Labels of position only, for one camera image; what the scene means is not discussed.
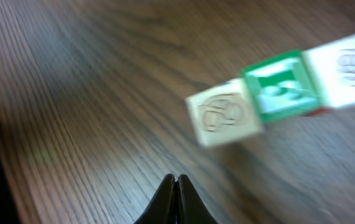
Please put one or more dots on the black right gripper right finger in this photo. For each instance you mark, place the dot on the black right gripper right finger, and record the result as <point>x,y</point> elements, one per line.
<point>190,208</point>

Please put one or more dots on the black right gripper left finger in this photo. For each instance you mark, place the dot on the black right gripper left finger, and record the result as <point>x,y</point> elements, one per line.
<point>161,208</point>

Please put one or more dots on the plain E pretzel block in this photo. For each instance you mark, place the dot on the plain E pretzel block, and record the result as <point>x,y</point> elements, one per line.
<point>223,114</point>

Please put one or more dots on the green letter F block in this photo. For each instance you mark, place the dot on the green letter F block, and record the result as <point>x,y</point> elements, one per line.
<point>282,86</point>

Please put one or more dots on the red letter wooden block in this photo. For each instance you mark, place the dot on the red letter wooden block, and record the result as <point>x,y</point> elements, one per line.
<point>332,70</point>

